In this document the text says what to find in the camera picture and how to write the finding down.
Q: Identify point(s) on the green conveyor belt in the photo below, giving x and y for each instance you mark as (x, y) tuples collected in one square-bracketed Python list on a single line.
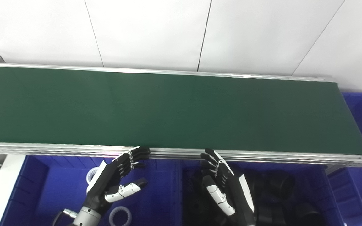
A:
[(168, 106), (262, 154)]

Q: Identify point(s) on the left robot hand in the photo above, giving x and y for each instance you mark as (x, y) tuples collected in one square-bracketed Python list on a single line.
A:
[(112, 175)]

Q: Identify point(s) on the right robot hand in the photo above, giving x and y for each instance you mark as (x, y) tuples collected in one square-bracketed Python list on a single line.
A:
[(231, 191)]

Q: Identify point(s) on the blue bin with black parts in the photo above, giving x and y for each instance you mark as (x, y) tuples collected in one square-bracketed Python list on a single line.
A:
[(325, 201)]

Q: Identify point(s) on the blue bin with white rings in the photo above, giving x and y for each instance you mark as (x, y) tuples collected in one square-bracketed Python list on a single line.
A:
[(58, 194)]

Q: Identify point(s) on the black cylinder part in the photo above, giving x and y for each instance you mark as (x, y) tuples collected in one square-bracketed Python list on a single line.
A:
[(281, 185), (308, 216), (269, 216)]

